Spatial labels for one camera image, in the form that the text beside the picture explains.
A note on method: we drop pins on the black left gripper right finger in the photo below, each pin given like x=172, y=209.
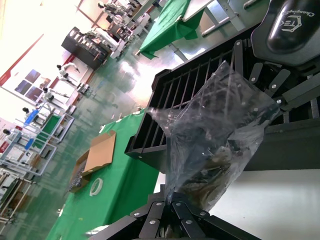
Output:
x=200, y=222

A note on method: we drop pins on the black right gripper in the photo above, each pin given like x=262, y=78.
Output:
x=287, y=27

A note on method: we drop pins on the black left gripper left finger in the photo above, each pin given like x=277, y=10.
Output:
x=140, y=217

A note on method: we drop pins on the graphics card with metal bracket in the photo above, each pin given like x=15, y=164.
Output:
x=210, y=170

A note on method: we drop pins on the clear grey antistatic bag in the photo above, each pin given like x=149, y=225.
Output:
x=212, y=100

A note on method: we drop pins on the flat cardboard box with lid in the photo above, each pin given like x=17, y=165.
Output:
x=100, y=155

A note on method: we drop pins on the black slotted plastic container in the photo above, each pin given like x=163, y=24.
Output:
x=160, y=80

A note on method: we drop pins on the green tablecloth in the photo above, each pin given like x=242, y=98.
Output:
x=170, y=22
x=120, y=180

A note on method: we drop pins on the white tape roll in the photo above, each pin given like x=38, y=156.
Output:
x=92, y=190

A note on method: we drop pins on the white rack with green panel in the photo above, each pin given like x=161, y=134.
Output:
x=51, y=123

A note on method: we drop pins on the white humanoid robot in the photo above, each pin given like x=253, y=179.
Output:
x=26, y=111
x=103, y=5
x=47, y=93
x=64, y=71
x=10, y=136

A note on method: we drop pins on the black display cabinet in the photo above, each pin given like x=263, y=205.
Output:
x=75, y=46

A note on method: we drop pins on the white metal frame table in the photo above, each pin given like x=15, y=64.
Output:
x=197, y=10

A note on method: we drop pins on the white metal frame rack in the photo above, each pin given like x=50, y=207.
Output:
x=40, y=141

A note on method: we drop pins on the white pipe-frame workbench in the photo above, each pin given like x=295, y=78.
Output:
x=10, y=190

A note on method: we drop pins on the wall poster with four photos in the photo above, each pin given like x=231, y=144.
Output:
x=32, y=82

